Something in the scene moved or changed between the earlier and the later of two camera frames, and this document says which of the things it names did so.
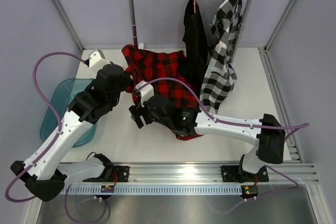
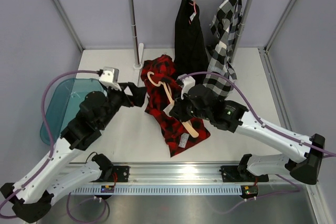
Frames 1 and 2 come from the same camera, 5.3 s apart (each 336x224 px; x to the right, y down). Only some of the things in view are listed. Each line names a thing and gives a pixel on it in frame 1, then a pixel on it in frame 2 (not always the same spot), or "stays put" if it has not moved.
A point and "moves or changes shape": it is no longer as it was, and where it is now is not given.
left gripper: x=126 y=81 → x=138 y=94
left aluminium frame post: x=62 y=10 stays put
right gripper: x=136 y=112 → x=178 y=111
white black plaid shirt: x=219 y=76 stays put
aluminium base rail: x=197 y=173 stays put
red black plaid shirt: x=144 y=66 moves or changes shape
